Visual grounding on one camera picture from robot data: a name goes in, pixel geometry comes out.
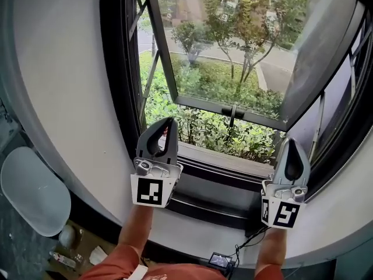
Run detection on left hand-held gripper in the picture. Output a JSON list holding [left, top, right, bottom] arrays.
[[130, 117, 184, 209]]

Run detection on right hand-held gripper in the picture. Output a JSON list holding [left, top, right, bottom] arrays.
[[261, 137, 311, 230]]

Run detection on person's right forearm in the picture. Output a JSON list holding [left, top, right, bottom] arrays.
[[254, 225, 288, 278]]

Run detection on person's left forearm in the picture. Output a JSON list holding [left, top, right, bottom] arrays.
[[116, 205, 154, 258]]

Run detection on open glass window sash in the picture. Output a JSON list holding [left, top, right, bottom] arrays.
[[141, 0, 365, 132]]

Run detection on metal scissor window stay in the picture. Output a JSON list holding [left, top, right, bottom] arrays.
[[128, 0, 148, 37]]

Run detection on green bushes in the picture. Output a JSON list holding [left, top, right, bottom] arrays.
[[139, 51, 285, 163]]

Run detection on small black display device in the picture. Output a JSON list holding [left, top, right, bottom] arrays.
[[208, 251, 235, 274]]

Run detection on large cardboard box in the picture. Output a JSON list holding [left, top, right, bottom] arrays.
[[43, 219, 146, 280]]

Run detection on white crumpled cloth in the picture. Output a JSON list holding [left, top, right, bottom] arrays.
[[89, 245, 108, 265]]

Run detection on small white rounded object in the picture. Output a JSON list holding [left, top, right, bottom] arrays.
[[59, 225, 77, 249]]

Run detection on white plastic chair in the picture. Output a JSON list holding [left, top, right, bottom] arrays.
[[0, 146, 72, 238]]

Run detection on small trees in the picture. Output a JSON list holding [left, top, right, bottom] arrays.
[[170, 0, 308, 85]]

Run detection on clear plastic water bottle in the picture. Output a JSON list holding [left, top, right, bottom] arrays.
[[48, 251, 77, 269]]

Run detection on black cable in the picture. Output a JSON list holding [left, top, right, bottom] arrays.
[[233, 226, 269, 271]]

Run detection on black window sash handle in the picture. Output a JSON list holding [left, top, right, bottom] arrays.
[[221, 104, 245, 128]]

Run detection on black window frame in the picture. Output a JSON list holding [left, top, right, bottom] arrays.
[[98, 0, 373, 230]]

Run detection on white black harness strap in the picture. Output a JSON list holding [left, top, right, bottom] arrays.
[[124, 265, 149, 280]]

